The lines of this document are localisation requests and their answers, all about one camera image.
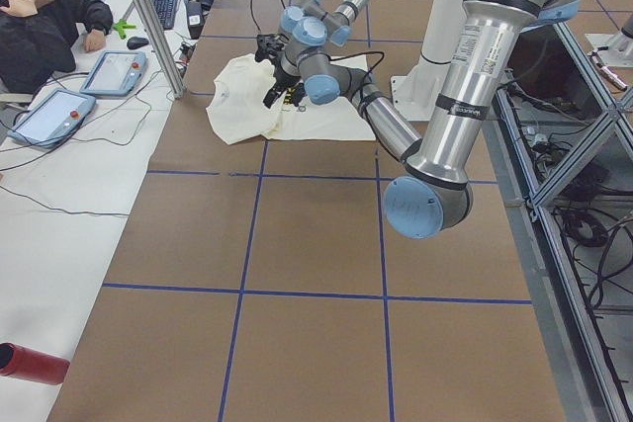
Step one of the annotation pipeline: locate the black computer mouse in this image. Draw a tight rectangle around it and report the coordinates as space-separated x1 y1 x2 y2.
126 37 149 50

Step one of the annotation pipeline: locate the cream long-sleeve printed shirt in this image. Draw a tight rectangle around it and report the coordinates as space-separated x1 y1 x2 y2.
207 53 375 144

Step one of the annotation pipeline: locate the far blue teach pendant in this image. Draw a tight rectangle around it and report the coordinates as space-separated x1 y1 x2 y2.
79 50 147 97

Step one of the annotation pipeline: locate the red cylindrical bottle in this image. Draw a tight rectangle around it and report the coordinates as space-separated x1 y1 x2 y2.
1 342 70 385

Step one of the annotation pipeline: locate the black keyboard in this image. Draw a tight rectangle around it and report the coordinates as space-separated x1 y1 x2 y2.
151 0 179 30

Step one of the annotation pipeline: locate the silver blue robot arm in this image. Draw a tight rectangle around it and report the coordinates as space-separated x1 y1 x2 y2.
255 0 370 62
255 0 580 239

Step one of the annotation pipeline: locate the blue teach pendant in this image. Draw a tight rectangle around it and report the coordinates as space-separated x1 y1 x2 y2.
79 50 147 97
7 88 96 148

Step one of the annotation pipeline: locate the person in black jacket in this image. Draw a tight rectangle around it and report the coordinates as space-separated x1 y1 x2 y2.
1 0 114 94

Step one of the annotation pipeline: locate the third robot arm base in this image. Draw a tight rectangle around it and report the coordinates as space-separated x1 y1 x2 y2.
585 17 632 68

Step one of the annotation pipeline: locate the aluminium frame post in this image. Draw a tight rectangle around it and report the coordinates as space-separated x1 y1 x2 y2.
132 0 185 99

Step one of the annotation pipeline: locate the green plastic part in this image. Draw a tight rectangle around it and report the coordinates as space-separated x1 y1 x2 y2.
113 19 136 40

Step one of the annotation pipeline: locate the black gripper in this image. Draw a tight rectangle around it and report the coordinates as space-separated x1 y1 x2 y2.
254 33 289 65
263 43 300 108

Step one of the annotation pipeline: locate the near blue teach pendant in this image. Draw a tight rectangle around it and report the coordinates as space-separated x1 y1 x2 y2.
7 88 96 148

